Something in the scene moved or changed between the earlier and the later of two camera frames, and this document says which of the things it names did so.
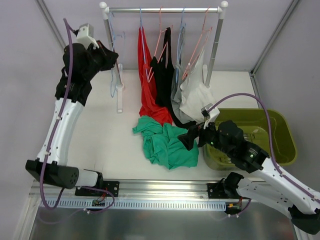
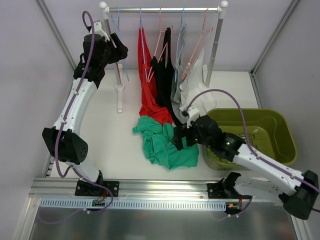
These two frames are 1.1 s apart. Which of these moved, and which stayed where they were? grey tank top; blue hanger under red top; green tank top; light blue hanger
Moved: light blue hanger
Stayed: green tank top; blue hanger under red top; grey tank top
